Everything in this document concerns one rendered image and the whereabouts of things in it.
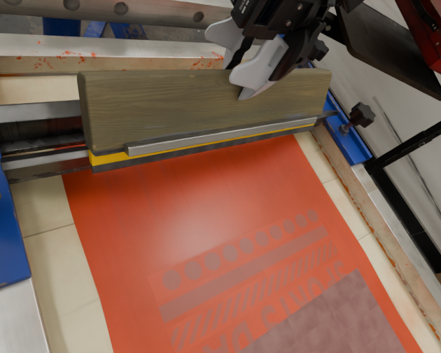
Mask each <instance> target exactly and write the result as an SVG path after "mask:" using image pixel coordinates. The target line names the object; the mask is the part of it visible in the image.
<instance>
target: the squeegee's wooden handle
mask: <svg viewBox="0 0 441 353"><path fill-rule="evenodd" d="M232 70H233V69H196V70H142V71H79V72H78V75H77V84H78V94H79V100H80V109H81V115H82V120H83V130H84V135H85V145H86V146H87V147H88V148H89V150H90V151H91V153H92V154H93V155H94V156H95V157H97V156H101V155H109V154H114V153H122V152H125V147H124V143H127V142H133V141H141V140H147V139H155V138H160V137H169V136H174V135H179V134H187V133H192V132H201V131H206V130H215V129H220V128H224V127H234V126H238V125H247V124H252V123H261V122H266V121H271V120H279V119H284V118H293V117H298V116H307V115H313V116H316V117H317V119H320V118H321V114H322V112H323V107H324V104H325V101H326V96H327V94H328V88H329V85H330V81H331V78H332V72H331V70H327V69H322V68H301V69H294V70H292V72H290V73H289V74H288V75H286V76H285V77H283V78H282V79H281V80H280V81H277V82H276V83H275V84H273V85H272V86H270V87H269V88H268V89H266V90H264V91H262V92H261V93H260V94H258V95H256V96H254V97H251V98H249V99H245V100H238V96H239V93H240V92H241V90H242V88H243V87H242V86H239V85H234V84H231V82H230V81H229V76H230V74H231V72H232Z"/></svg>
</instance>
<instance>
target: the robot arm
mask: <svg viewBox="0 0 441 353"><path fill-rule="evenodd" d="M230 1H231V3H232V5H233V6H234V8H233V9H232V10H231V13H230V14H231V17H230V18H228V19H226V20H223V21H220V22H216V23H213V24H211V25H210V26H209V27H208V28H207V30H206V31H205V38H206V40H208V41H210V42H212V43H215V44H218V45H220V46H222V47H225V48H226V50H225V55H224V60H223V68H222V69H233V68H234V67H235V68H234V69H233V70H232V72H231V74H230V76H229V81H230V82H231V84H234V85H239V86H242V87H243V88H242V89H241V92H240V93H239V96H238V100H245V99H249V98H251V97H254V96H256V95H258V94H260V93H261V92H262V91H264V90H266V89H268V88H269V87H270V86H272V85H273V84H275V83H276V82H277V81H280V80H281V79H282V78H283V77H285V76H286V75H288V74H289V73H290V72H292V70H294V69H295V68H297V67H298V66H299V65H300V64H302V63H303V62H304V60H305V59H306V58H307V56H308V55H309V54H310V52H311V51H312V48H313V47H314V44H315V43H316V40H317V38H318V36H319V34H320V33H321V31H322V30H323V29H324V28H325V26H326V23H325V22H324V21H323V20H324V18H325V16H326V14H327V12H328V11H329V9H330V7H334V6H335V5H336V6H337V7H340V6H341V7H342V8H343V9H344V10H345V11H346V12H347V14H349V13H350V12H351V11H352V10H353V9H354V8H356V7H357V6H358V5H360V4H361V3H362V2H363V1H364V0H230ZM279 34H285V36H284V37H283V38H281V37H280V36H279ZM254 38H256V39H261V40H265V41H264V42H263V43H262V45H261V47H260V48H259V50H258V52H257V53H256V55H255V56H254V57H253V58H252V59H250V60H249V61H246V62H244V63H242V64H240V63H241V60H242V58H243V56H244V53H245V52H246V51H247V50H249V49H250V48H251V45H252V43H253V40H254ZM238 64H240V65H238ZM237 65H238V66H237Z"/></svg>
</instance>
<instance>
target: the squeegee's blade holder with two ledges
mask: <svg viewBox="0 0 441 353"><path fill-rule="evenodd" d="M316 119H317V117H316V116H313V115H307V116H298V117H293V118H284V119H279V120H271V121H266V122H261V123H252V124H247V125H238V126H234V127H224V128H220V129H215V130H206V131H201V132H192V133H187V134H179V135H174V136H169V137H160V138H155V139H147V140H141V141H133V142H127V143H124V147H125V153H126V154H127V155H128V156H129V157H132V156H136V155H143V154H148V153H155V152H159V151H166V150H171V149H175V148H182V147H187V146H194V145H198V144H205V143H209V142H214V141H221V140H225V139H232V138H237V137H244V136H249V135H252V134H260V133H264V132H271V131H275V130H282V129H287V128H291V127H299V126H303V125H310V124H314V123H316Z"/></svg>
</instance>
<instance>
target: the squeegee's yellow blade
mask: <svg viewBox="0 0 441 353"><path fill-rule="evenodd" d="M310 125H314V124H310ZM310 125H303V126H299V127H306V126H310ZM299 127H291V128H287V129H282V130H275V131H271V132H264V133H260V134H252V135H249V136H244V137H237V138H232V139H225V140H221V141H214V142H209V143H205V144H198V145H194V146H187V147H182V148H175V149H171V150H166V151H159V152H155V153H148V154H143V155H136V156H132V157H129V156H128V155H127V154H126V153H125V152H122V153H114V154H109V155H101V156H97V157H95V156H94V155H93V154H92V153H91V151H90V150H89V149H88V152H89V157H90V163H91V165H92V166H95V165H102V164H106V163H110V162H117V161H121V160H129V159H132V158H140V157H144V156H148V155H155V154H159V153H166V152H170V151H177V150H181V149H186V148H192V147H197V146H204V145H208V144H215V143H219V142H224V141H231V140H235V139H242V138H246V137H253V136H257V135H262V134H269V133H273V132H280V131H284V130H291V129H295V128H299Z"/></svg>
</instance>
